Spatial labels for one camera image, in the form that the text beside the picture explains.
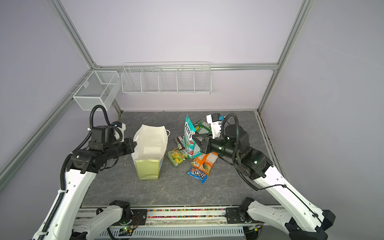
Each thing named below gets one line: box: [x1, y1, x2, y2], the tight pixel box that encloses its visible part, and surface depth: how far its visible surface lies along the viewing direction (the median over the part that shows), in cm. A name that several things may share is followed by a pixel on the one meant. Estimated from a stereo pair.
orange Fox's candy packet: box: [191, 152, 219, 176], surface depth 92 cm
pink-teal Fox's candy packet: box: [182, 114, 203, 159], surface depth 64 cm
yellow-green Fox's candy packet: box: [165, 148, 189, 167], surface depth 93 cm
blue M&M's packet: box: [186, 167, 208, 184], surface depth 87 cm
